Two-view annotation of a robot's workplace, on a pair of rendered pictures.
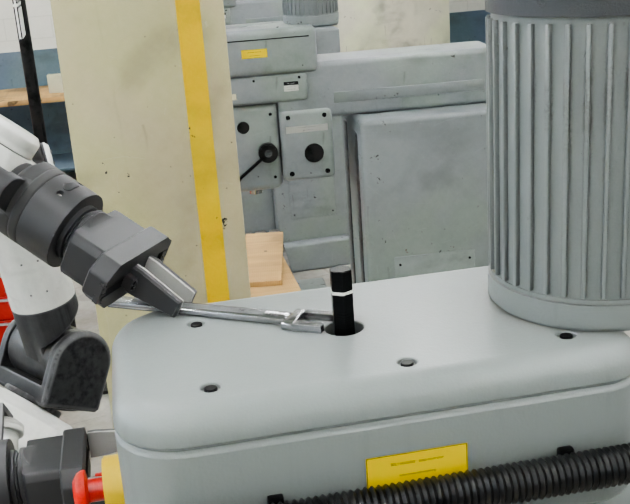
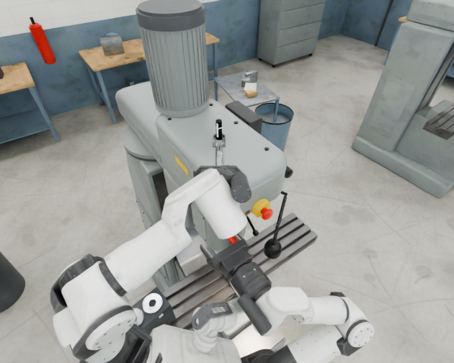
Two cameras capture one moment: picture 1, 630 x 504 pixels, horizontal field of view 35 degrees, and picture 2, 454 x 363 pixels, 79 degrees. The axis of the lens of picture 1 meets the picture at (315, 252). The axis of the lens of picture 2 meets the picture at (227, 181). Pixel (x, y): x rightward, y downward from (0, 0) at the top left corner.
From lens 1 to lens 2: 1.34 m
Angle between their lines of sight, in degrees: 93
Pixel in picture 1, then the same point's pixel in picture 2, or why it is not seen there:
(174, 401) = (277, 152)
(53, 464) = (241, 251)
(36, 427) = (167, 335)
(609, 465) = not seen: hidden behind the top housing
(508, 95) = (194, 52)
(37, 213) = not seen: hidden behind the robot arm
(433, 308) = (199, 124)
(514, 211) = (201, 83)
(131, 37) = not seen: outside the picture
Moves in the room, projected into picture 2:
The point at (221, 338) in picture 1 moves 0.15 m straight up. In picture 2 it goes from (236, 157) to (238, 112)
